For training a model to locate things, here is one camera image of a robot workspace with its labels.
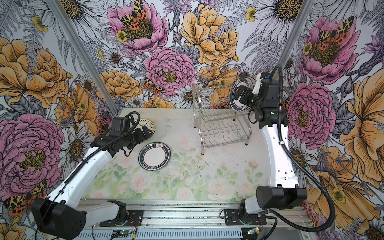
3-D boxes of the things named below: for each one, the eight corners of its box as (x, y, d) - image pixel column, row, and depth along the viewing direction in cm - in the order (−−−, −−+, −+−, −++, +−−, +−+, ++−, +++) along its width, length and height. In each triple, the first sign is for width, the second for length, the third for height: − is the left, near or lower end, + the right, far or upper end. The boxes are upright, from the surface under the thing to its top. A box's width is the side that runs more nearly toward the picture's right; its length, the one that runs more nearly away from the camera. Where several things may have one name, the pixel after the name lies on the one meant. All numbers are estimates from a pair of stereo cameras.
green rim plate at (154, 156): (136, 170, 92) (135, 168, 90) (143, 144, 104) (142, 141, 102) (169, 170, 92) (168, 168, 90) (172, 144, 104) (171, 141, 102)
